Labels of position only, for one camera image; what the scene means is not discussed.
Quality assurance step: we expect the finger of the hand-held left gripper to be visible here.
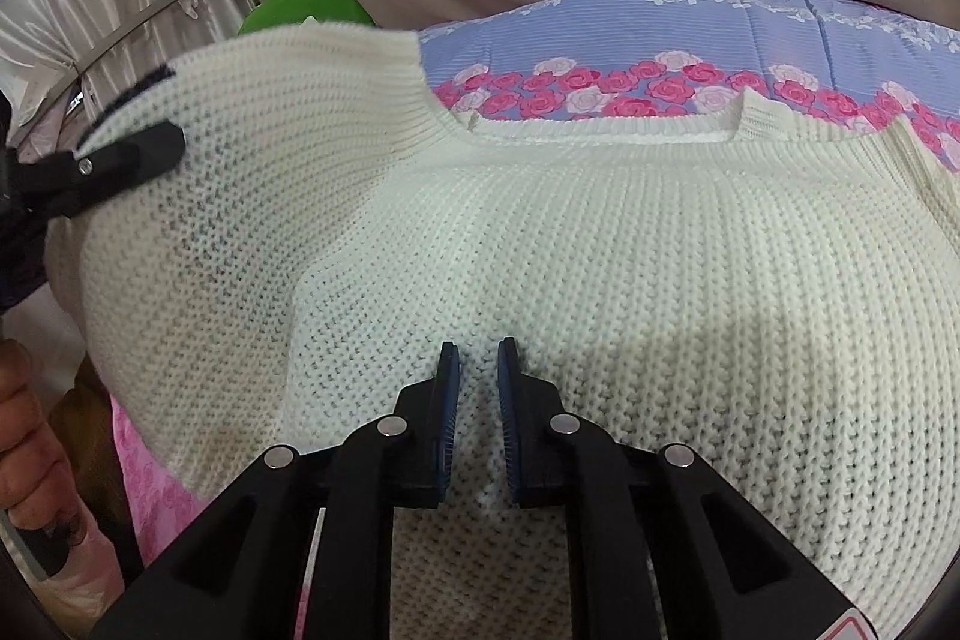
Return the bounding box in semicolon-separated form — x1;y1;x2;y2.
10;122;188;215

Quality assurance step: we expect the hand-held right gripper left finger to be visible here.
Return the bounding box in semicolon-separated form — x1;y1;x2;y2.
90;341;461;640

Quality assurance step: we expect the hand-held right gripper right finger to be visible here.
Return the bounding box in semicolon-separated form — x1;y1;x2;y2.
497;337;865;640

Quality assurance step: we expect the white red navy knit sweater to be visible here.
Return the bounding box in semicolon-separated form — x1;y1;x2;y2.
45;23;960;640

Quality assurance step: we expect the person's left hand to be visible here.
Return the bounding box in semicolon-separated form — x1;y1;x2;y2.
0;338;77;530

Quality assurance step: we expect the grey metal pole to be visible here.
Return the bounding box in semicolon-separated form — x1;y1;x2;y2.
11;0;235;146

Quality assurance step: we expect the green cushion with white mark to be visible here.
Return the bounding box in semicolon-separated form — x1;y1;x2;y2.
238;0;376;38

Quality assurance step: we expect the pink floral bed sheet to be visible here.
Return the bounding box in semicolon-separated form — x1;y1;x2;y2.
109;0;960;640

